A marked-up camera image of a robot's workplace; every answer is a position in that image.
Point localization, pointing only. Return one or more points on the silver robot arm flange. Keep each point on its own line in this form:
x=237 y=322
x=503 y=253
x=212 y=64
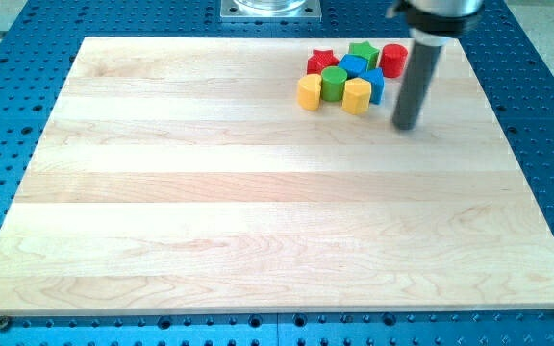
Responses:
x=434 y=22

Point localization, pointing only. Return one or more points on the yellow heart block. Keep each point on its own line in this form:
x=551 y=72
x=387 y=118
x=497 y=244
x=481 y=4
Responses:
x=309 y=92

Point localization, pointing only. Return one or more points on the red star block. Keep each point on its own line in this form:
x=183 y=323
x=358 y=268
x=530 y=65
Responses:
x=320 y=59

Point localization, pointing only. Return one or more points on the green star block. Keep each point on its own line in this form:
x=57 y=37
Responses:
x=366 y=51

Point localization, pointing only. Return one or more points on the light wooden board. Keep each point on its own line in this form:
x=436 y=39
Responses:
x=180 y=176

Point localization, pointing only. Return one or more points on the green cylinder block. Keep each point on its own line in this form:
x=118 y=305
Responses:
x=332 y=83

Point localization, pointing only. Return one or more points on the yellow hexagon block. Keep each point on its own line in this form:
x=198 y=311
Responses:
x=356 y=96

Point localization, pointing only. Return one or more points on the blue cube block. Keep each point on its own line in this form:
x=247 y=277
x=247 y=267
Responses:
x=353 y=65

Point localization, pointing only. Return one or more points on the blue pentagon block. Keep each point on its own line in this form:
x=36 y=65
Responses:
x=376 y=78

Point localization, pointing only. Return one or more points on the red cylinder block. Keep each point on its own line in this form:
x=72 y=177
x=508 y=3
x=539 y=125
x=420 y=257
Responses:
x=393 y=60

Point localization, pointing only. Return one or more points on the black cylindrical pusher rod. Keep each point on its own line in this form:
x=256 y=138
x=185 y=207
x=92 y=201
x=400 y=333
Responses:
x=416 y=81

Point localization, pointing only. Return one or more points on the left board clamp screw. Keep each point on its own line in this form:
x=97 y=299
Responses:
x=5 y=322

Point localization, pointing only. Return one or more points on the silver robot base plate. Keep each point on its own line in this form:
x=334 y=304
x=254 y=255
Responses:
x=269 y=10

